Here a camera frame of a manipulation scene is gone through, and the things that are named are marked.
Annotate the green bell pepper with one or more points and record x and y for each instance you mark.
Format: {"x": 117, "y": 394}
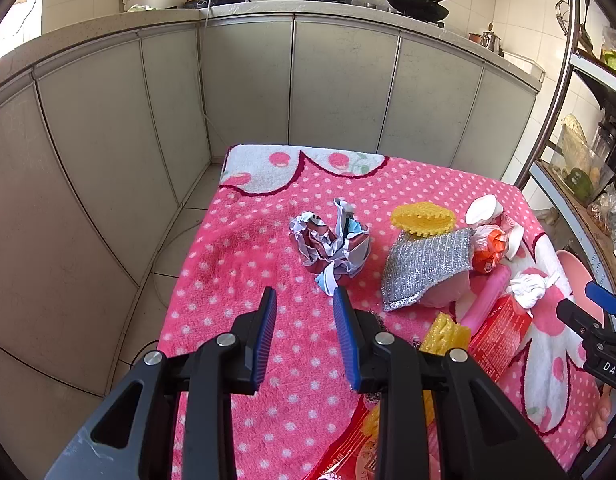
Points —
{"x": 580, "y": 184}

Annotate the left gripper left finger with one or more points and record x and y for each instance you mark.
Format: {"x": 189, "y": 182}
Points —
{"x": 131, "y": 434}

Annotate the person right hand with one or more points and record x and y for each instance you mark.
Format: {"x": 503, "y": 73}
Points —
{"x": 599, "y": 423}

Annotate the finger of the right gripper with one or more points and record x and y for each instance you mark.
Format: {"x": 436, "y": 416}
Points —
{"x": 601, "y": 296}
{"x": 576, "y": 318}

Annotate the pink plastic bin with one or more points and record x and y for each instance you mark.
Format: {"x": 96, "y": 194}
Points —
{"x": 578, "y": 276}

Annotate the kitchen counter cabinets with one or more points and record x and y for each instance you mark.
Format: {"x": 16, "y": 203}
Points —
{"x": 107, "y": 124}

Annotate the pink plastic tube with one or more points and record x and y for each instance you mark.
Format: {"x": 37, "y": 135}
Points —
{"x": 475, "y": 305}

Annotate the red carton box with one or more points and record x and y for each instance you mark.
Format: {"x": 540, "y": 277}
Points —
{"x": 499, "y": 337}

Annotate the printed paper ball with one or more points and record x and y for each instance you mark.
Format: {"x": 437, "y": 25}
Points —
{"x": 331, "y": 254}

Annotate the black blender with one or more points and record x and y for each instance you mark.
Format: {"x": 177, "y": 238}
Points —
{"x": 604, "y": 148}

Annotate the yellow sponge piece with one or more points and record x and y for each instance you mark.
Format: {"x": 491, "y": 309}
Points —
{"x": 444, "y": 335}

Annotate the black frying pan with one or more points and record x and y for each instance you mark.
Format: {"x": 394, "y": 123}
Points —
{"x": 429, "y": 11}

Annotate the white plastic pieces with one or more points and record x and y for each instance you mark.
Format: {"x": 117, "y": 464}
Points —
{"x": 488, "y": 210}

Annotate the orange white wrapper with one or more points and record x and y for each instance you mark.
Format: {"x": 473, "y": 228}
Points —
{"x": 489, "y": 246}

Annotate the small steel pot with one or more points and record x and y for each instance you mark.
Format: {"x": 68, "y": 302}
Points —
{"x": 491, "y": 41}

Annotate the silver scouring cloth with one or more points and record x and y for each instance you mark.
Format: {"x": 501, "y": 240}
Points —
{"x": 432, "y": 271}

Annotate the white tissue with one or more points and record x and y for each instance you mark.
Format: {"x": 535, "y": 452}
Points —
{"x": 528, "y": 289}

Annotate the yellow plastic scrubber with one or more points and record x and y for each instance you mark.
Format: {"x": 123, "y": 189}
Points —
{"x": 423, "y": 219}

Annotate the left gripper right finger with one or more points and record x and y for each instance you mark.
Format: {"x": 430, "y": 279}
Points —
{"x": 480, "y": 433}

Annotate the pink polka dot blanket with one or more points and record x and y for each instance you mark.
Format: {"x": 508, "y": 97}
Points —
{"x": 244, "y": 245}

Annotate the red snack wrapper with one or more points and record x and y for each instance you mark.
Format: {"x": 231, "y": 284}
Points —
{"x": 354, "y": 454}

